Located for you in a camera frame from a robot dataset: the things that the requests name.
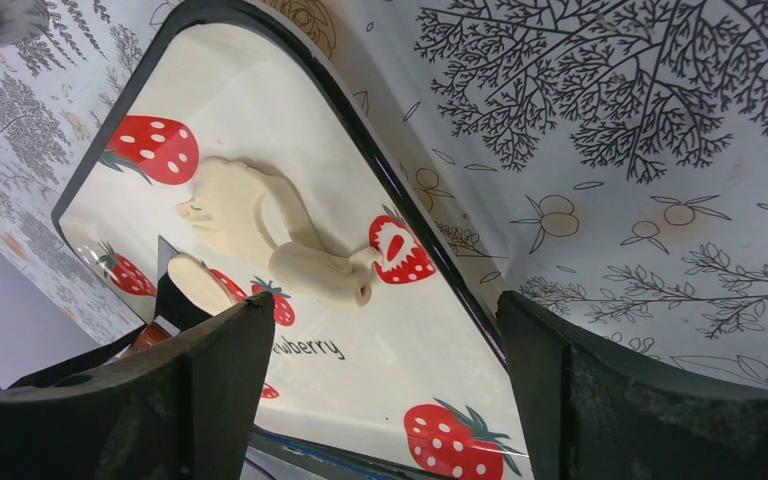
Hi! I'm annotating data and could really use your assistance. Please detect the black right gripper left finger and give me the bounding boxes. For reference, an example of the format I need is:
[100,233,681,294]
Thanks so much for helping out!
[0,293,275,479]

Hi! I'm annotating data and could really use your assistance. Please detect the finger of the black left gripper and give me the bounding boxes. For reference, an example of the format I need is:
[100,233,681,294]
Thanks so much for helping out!
[7,325,147,390]

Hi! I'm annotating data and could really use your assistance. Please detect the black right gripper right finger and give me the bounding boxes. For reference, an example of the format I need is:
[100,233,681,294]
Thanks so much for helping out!
[496,291,768,479]

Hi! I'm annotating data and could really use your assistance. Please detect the round cut dough wrapper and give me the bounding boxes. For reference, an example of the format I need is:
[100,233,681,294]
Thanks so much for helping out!
[167,253,238,316]

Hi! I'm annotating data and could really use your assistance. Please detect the small dough piece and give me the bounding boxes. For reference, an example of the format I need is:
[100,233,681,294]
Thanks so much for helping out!
[175,157,381,311]

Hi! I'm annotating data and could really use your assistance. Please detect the square strawberry ceramic plate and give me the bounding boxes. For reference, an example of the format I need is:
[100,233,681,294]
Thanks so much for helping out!
[53,1,533,479]

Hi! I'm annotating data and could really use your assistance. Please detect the floral patterned tablecloth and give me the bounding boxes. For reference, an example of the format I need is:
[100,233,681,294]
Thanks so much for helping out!
[0,1,768,388]

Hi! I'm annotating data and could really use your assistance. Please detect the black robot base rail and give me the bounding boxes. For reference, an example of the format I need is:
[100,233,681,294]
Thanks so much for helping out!
[245,427,445,479]

